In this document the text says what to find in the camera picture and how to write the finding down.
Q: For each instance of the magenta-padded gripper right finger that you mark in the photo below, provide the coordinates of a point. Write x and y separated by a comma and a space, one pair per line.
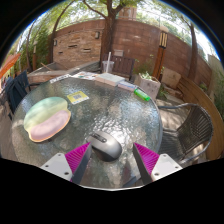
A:
149, 159

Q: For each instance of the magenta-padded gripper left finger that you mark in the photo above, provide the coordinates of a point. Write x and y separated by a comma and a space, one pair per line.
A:
76, 159

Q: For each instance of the dark grey computer mouse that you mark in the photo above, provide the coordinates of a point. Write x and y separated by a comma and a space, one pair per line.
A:
106, 145

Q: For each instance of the pastel green pink mouse pad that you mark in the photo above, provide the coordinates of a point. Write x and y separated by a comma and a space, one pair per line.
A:
46, 118

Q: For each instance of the dark wicker chair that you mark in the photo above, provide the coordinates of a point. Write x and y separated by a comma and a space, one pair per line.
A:
195, 130

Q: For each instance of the yellow card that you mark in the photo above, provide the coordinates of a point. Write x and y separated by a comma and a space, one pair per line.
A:
78, 97

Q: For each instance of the green tube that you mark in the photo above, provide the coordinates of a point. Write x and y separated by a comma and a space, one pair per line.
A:
142, 94

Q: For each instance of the white planter box with plants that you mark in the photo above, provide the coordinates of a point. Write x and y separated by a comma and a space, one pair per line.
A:
148, 86

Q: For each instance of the small pale notepad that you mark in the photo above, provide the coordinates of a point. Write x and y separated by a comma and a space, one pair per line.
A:
127, 85

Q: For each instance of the curved wooden bench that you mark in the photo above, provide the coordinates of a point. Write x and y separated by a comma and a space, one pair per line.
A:
203, 100

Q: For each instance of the black white patterned leaflet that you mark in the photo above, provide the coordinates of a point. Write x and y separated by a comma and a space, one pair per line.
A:
60, 78

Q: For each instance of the tan stone slab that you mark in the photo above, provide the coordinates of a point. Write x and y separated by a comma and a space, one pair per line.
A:
171, 78

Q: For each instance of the colourful magazine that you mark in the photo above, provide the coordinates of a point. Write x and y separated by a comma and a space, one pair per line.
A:
86, 75

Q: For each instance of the white book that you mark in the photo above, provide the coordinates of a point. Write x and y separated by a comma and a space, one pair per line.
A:
110, 79

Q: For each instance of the stone garden counter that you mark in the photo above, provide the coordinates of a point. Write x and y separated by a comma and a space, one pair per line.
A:
50, 74

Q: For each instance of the black metal chair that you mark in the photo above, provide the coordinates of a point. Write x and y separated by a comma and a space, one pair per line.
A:
16, 91

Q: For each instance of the dark wooden slatted chair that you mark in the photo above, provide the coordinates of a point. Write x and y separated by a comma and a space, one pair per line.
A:
125, 66

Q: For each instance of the orange umbrella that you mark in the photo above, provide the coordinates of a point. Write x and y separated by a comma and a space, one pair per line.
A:
9, 63

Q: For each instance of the slender tree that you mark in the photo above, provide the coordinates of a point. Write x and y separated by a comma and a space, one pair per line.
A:
194, 50

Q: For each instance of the large tree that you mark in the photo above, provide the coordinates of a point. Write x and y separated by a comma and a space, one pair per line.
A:
107, 36

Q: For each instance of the wooden lamp post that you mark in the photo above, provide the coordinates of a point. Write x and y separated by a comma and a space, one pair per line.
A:
160, 56

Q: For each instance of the grey wall box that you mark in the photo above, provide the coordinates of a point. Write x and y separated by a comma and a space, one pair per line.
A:
118, 53

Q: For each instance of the wall lamp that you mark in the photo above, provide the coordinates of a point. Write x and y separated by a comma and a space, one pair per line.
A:
55, 42
97, 35

